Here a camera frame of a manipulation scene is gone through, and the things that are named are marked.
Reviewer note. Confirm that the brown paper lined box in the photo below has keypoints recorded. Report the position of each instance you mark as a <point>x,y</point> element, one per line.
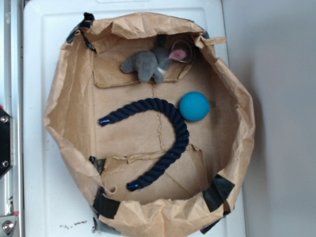
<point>202,186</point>

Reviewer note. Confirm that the teal rubber ball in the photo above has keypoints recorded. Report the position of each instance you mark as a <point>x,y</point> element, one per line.
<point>194,106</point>

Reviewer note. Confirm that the grey plush elephant toy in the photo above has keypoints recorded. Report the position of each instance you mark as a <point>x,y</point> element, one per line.
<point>152,64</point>

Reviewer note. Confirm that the white plastic tray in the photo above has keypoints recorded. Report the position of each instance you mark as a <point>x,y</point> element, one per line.
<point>53,204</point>

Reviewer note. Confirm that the black metal bracket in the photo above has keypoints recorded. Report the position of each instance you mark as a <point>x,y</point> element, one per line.
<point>6,148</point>

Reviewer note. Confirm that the aluminium frame rail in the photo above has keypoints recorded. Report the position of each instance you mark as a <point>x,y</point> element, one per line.
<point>12,222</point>

